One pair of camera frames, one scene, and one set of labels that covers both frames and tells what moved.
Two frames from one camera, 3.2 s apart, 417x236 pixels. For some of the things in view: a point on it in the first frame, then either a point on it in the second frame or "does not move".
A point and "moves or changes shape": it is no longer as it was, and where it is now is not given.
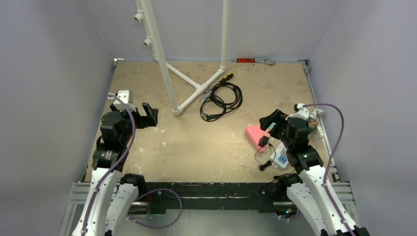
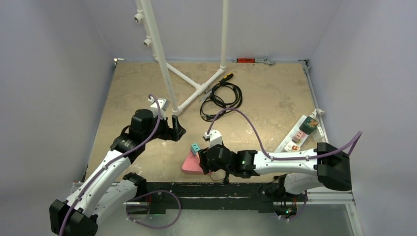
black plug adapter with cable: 264,141 moves or changes shape
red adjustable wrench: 266,60 does not move
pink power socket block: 254,133 → 192,163
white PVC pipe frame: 143,13 does not move
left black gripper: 146,121 → 171,133
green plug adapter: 312,123 does not move
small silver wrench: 208,93 does not move
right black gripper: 277,125 → 204,160
